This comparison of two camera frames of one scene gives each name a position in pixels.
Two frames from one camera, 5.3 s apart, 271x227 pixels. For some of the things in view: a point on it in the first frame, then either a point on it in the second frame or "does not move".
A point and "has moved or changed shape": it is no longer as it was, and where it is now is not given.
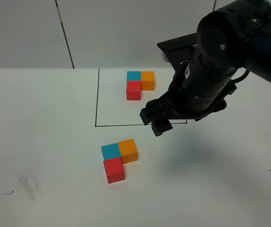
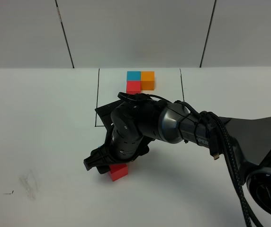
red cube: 114,170 has moved or changed shape
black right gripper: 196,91 -> 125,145
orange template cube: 148,80 does not move
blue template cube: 133,75 does not move
